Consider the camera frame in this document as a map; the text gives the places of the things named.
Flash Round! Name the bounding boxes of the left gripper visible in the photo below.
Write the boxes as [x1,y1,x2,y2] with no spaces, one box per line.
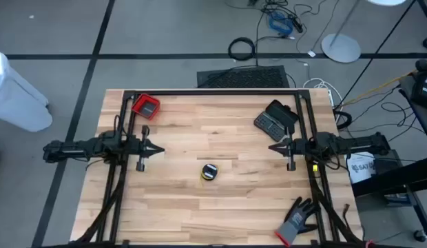
[134,125,165,172]

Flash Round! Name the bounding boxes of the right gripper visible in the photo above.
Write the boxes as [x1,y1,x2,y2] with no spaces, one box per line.
[268,124,306,172]

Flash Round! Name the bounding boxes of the black cord spool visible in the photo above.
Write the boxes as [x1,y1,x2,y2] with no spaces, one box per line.
[200,163,219,181]

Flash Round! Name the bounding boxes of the black open bit case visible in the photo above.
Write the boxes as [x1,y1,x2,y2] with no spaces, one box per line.
[253,99,300,143]

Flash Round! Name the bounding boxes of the red plastic bin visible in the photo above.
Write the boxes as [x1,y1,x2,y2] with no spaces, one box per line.
[131,93,161,121]

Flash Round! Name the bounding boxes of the grey black work glove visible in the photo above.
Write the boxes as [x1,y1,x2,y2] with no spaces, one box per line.
[274,196,320,247]

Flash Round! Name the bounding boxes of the black floor mat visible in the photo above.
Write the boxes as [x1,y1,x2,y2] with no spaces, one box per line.
[196,65,290,89]

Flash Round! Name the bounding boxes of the white cardboard box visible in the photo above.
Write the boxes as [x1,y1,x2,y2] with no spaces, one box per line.
[346,151,377,184]

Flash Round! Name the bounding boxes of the black side table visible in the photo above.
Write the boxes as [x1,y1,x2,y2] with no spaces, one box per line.
[351,74,427,238]

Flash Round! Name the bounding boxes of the grey round-base stand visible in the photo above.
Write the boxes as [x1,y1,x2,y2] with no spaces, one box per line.
[320,0,362,64]

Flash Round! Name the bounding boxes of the black power strip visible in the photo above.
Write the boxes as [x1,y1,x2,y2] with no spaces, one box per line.
[289,15,304,34]

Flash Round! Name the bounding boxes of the thin black slanted pole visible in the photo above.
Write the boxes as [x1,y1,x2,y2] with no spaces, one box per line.
[335,0,418,108]

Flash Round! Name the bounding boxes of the white trash bin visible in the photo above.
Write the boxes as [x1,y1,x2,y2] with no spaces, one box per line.
[0,48,53,133]

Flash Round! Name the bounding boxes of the black electronic device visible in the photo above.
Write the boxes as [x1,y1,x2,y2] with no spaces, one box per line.
[410,59,427,111]

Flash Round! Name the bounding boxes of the white lamp head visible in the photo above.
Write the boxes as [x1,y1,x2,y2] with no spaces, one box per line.
[366,0,407,7]

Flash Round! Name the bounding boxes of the black cable loop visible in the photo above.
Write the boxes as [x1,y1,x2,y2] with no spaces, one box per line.
[333,110,353,130]

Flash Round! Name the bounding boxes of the white cable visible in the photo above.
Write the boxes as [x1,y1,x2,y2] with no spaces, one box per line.
[302,78,344,104]

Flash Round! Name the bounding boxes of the black cable bundle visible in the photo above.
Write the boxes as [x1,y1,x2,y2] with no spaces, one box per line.
[308,172,364,247]
[75,161,127,244]

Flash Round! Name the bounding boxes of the black aluminium table frame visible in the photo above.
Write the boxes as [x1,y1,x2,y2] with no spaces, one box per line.
[95,88,340,248]

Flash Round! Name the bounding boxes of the coiled black cable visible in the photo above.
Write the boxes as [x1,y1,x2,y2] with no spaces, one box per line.
[227,37,258,62]

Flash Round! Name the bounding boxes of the orange floor cable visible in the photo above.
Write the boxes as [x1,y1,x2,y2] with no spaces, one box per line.
[340,61,427,107]

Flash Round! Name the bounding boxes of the blue cable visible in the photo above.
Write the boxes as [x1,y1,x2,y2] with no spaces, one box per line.
[267,12,294,36]

